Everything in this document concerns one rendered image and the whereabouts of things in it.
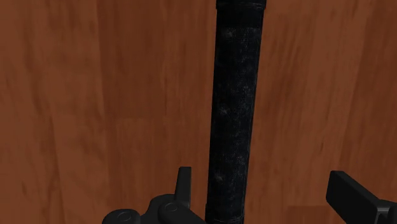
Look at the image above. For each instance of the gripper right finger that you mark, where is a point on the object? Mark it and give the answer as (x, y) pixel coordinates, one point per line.
(353, 198)

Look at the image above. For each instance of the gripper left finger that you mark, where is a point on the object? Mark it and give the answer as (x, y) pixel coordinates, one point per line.
(178, 204)

